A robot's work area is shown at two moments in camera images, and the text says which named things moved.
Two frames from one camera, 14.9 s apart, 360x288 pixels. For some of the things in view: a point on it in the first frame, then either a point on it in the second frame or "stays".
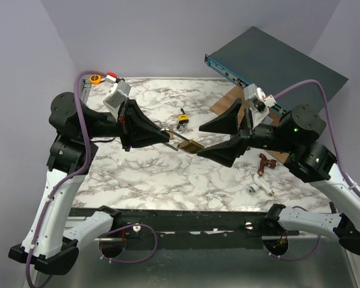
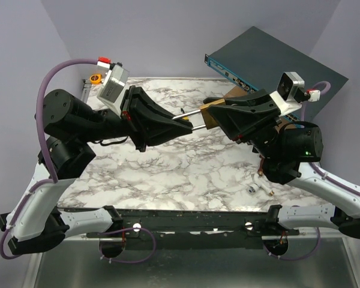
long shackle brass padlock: [189, 145] → [209, 121]
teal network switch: [254, 57] stays
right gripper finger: [227, 152] → [237, 120]
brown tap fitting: [264, 161] stays
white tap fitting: [254, 188] stays
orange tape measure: [95, 79] stays
